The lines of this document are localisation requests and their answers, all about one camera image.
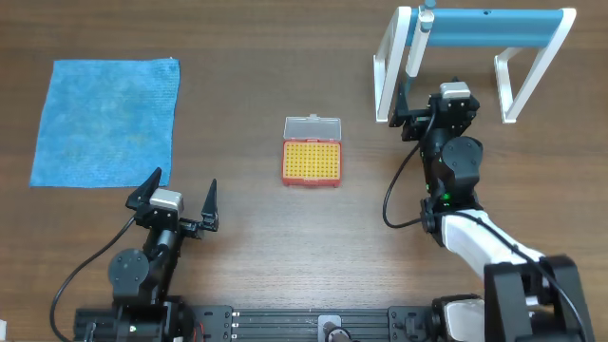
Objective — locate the white and blue stand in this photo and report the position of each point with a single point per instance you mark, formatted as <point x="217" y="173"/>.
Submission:
<point x="489" y="28"/>

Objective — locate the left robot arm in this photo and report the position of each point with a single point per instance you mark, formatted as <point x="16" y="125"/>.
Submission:
<point x="128" y="274"/>

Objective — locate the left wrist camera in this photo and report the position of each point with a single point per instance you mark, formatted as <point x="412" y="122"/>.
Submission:
<point x="166" y="200"/>

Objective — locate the blue cloth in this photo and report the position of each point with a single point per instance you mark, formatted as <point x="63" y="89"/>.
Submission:
<point x="104" y="123"/>

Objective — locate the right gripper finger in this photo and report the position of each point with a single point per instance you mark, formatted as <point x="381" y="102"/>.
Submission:
<point x="402" y="111"/>

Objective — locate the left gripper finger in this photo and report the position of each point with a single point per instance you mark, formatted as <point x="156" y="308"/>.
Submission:
<point x="145" y="192"/>
<point x="210" y="209"/>

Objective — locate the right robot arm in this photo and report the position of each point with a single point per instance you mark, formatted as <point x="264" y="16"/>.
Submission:
<point x="463" y="237"/>

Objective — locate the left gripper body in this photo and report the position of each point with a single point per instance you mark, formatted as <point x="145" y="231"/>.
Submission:
<point x="164" y="221"/>

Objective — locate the red and yellow tip box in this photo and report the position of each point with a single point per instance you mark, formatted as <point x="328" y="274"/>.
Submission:
<point x="312" y="161"/>

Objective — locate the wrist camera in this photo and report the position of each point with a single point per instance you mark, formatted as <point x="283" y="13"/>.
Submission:
<point x="455" y="90"/>
<point x="166" y="200"/>

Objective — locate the mounting rail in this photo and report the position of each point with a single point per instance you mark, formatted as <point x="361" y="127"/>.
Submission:
<point x="285" y="325"/>

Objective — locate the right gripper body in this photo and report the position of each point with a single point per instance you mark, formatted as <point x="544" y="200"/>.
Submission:
<point x="453" y="116"/>

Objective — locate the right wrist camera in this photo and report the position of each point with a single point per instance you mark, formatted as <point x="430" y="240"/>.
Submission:
<point x="455" y="90"/>

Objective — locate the white pipette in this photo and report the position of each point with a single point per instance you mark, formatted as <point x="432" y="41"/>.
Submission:
<point x="419" y="45"/>

